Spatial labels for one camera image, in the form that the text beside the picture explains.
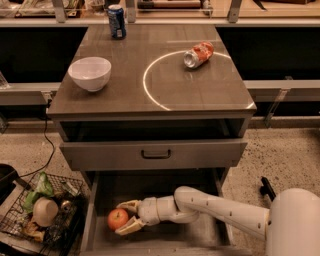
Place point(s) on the red apple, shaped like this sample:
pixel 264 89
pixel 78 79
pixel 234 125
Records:
pixel 117 218

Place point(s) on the crushed orange soda can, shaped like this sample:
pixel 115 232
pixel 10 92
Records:
pixel 198 54

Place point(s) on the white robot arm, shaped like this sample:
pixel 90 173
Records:
pixel 290 226

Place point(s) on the open bottom drawer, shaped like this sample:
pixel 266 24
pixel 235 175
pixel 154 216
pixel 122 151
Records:
pixel 204 237

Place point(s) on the closed drawer with handle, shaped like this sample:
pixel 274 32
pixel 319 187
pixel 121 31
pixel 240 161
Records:
pixel 153 155

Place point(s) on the grey drawer cabinet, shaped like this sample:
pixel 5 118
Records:
pixel 151 94

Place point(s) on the black wire basket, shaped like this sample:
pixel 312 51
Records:
pixel 57 239

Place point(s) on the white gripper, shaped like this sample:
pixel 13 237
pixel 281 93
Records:
pixel 148 211

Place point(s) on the white bowl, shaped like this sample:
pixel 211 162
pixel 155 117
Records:
pixel 90 73

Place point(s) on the black metal chair leg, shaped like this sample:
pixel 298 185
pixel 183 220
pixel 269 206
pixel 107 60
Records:
pixel 266 189

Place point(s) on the blue soda can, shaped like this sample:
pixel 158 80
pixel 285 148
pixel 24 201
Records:
pixel 116 21

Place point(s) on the beige cup in basket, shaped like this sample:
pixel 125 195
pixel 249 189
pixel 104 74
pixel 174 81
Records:
pixel 44 211

